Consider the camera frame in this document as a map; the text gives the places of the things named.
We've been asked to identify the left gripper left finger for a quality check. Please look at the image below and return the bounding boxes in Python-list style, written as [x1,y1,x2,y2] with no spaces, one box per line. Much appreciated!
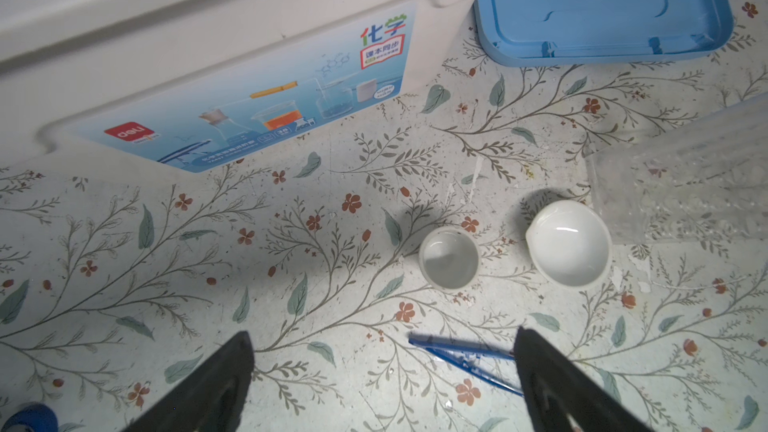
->
[126,331,255,431]

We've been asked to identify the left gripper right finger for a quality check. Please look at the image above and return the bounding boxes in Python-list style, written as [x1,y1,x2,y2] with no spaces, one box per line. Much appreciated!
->
[513,327,649,432]

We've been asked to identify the blue tweezers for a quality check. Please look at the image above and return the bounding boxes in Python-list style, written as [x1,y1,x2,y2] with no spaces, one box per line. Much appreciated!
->
[408,334,524,397]

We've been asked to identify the larger white evaporating dish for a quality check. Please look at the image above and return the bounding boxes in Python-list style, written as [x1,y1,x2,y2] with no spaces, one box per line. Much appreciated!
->
[525,200,612,291]

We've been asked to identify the small white dish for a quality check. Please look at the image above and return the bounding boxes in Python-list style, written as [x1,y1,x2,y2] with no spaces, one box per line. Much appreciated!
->
[418,226,482,292]

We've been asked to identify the clear acrylic tube rack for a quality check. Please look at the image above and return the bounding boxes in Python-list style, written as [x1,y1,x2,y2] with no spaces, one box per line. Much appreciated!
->
[586,95,767,244]

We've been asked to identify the white plastic storage bin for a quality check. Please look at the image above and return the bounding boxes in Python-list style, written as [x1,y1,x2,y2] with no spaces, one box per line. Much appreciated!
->
[1,0,475,182]

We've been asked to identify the blue plastic bin lid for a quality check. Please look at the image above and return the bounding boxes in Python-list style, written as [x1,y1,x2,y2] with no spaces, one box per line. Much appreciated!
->
[474,0,734,67]

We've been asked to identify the blue handled tool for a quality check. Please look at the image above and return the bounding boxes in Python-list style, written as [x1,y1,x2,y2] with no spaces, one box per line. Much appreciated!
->
[1,403,59,432]

